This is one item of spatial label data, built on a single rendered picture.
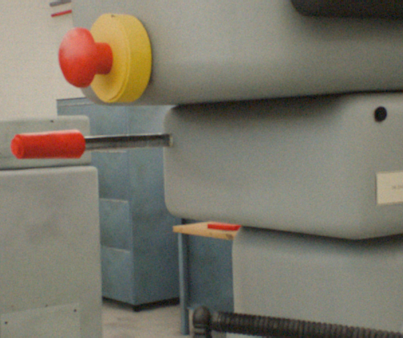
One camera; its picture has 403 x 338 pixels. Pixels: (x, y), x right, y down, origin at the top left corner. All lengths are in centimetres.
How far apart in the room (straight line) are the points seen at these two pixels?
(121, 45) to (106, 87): 3
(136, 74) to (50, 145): 13
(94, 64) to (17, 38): 992
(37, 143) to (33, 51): 988
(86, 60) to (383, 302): 27
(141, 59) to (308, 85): 11
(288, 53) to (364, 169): 10
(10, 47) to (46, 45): 44
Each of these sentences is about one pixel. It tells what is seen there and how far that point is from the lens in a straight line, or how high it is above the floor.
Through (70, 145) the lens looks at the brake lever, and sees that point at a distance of 70.
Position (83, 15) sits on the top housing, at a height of 180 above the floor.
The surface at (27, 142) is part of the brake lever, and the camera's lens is 68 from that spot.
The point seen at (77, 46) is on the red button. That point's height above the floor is 177.
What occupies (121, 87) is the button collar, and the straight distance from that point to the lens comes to 60.
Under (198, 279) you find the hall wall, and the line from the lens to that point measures 838.
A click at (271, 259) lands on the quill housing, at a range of 71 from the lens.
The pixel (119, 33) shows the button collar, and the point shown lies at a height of 177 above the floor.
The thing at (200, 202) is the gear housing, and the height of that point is 165.
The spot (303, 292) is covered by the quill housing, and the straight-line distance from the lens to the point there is 69.
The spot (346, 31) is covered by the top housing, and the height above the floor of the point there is 177.
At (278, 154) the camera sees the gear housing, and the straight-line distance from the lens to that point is 64.
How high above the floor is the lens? 171
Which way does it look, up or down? 3 degrees down
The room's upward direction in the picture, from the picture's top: 2 degrees counter-clockwise
